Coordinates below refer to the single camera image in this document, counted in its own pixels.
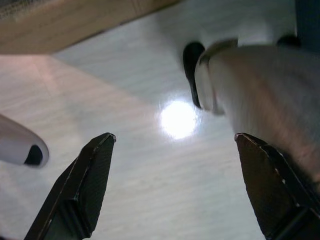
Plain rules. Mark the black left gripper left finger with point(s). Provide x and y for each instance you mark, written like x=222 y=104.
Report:
x=80 y=190

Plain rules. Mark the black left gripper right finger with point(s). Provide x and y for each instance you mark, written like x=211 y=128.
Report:
x=270 y=195

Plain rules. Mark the white rounded plastic object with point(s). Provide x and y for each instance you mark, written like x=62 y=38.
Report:
x=17 y=142

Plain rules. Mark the blue bed frame base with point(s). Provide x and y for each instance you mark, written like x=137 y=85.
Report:
x=308 y=20

